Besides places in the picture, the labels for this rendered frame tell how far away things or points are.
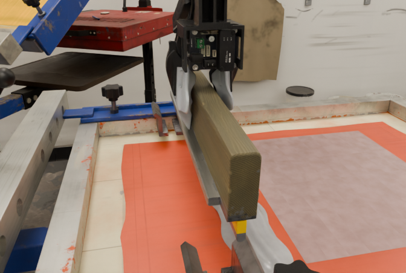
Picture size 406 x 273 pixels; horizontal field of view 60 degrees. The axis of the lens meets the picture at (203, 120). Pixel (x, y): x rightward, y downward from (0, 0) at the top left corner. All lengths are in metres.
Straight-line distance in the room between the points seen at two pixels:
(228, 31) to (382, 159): 0.45
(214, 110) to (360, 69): 2.78
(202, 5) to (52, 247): 0.33
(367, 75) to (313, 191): 2.64
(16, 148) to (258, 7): 2.17
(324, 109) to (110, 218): 0.58
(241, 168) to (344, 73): 2.78
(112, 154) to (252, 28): 1.99
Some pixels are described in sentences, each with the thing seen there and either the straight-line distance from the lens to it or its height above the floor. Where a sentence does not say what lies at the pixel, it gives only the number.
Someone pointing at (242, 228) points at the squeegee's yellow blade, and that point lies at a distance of 0.36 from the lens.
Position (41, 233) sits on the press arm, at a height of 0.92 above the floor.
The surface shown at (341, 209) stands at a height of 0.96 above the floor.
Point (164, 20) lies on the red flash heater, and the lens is 1.66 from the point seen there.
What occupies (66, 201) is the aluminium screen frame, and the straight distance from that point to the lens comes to 0.54.
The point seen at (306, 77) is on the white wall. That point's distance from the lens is 2.91.
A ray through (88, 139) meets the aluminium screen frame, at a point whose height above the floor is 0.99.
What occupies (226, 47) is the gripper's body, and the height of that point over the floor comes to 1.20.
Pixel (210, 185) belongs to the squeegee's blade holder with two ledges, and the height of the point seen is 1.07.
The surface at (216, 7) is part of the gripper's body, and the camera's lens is 0.43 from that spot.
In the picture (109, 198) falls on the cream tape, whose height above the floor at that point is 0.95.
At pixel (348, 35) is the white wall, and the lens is 3.00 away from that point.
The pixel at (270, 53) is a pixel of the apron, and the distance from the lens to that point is 2.68.
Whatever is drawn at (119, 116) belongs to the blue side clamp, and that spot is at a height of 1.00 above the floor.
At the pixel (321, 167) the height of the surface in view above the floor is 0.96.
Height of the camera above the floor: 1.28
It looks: 23 degrees down
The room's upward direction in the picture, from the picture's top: straight up
